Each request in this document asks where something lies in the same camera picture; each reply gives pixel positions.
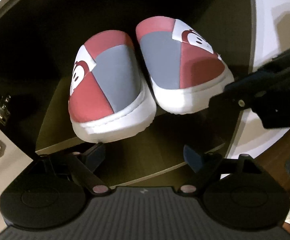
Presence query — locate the red grey cartoon slipper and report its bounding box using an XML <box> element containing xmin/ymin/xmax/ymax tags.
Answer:
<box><xmin>68</xmin><ymin>30</ymin><xmax>156</xmax><ymax>143</ymax></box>

